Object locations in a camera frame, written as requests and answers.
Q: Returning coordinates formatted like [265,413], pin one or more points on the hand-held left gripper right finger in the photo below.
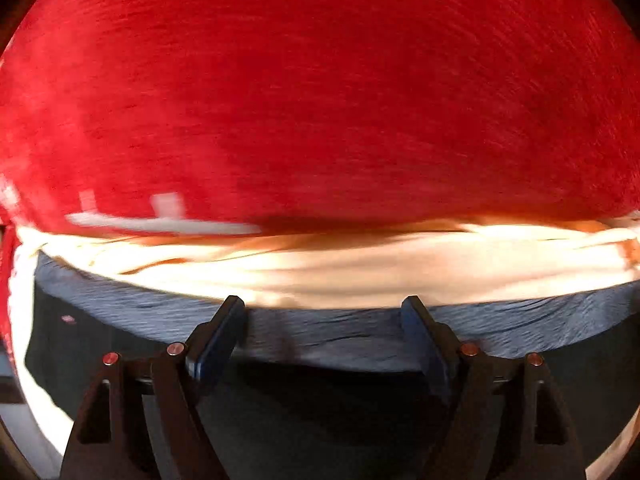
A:
[419,340]

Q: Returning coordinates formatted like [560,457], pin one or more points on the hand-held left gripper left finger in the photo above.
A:
[216,345]

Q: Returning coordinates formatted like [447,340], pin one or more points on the cream white bed sheet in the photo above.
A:
[350,272]

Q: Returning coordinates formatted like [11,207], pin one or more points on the red blanket with white characters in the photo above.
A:
[320,90]

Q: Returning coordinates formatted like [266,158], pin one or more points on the black pants with patterned waistband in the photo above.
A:
[320,410]

